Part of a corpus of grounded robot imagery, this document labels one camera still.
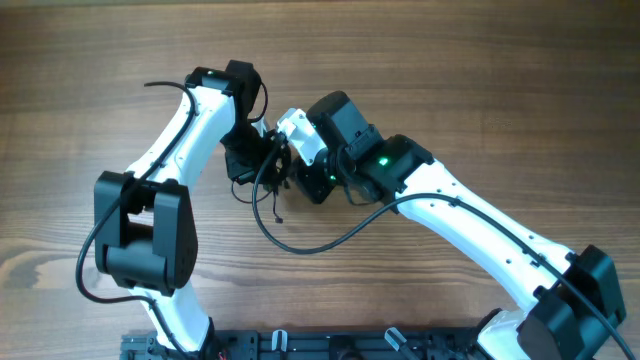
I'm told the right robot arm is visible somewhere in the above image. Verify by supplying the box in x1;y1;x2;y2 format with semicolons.
277;91;626;359

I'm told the black cable bundle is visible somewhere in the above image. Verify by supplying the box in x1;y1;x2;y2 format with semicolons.
230;139;293;225

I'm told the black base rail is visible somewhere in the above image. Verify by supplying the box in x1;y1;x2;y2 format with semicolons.
120;327;488;360

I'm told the left camera cable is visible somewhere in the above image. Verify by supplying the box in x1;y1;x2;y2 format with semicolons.
74;81;197;360

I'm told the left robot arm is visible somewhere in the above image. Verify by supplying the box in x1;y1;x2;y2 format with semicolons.
85;60;267;359

